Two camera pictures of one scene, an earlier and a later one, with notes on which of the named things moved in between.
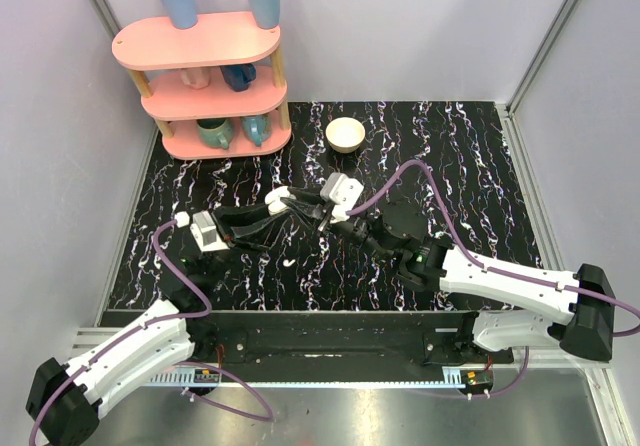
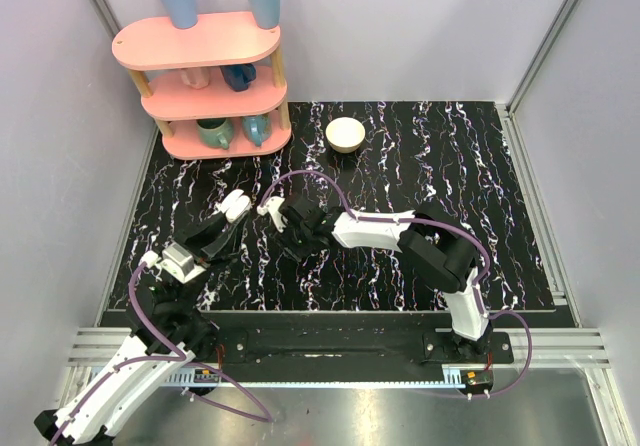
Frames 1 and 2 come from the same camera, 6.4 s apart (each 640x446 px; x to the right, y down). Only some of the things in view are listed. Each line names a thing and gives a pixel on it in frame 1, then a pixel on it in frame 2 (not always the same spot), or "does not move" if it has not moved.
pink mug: [196, 77] does not move
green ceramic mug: [216, 132] does not move
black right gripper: [314, 211] -> [291, 249]
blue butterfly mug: [257, 128] does not move
